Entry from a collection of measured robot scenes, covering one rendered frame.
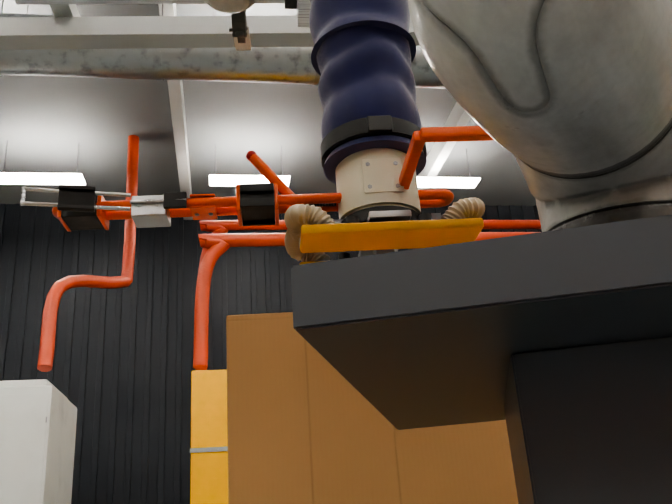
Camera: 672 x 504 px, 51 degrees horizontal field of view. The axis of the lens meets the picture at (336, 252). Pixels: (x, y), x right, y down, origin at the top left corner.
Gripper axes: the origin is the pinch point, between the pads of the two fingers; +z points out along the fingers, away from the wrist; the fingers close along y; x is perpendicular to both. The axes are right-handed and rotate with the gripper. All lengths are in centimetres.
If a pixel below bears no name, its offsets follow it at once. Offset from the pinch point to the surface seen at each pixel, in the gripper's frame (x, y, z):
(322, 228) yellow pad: 14.1, 42.6, 5.9
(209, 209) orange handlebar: -8.1, 32.8, 18.0
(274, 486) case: 5, 87, 0
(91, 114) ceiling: -276, -454, 749
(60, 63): -208, -316, 445
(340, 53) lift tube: 19.6, -1.1, 13.2
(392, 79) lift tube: 30.1, 6.5, 12.0
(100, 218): -29.4, 34.4, 17.6
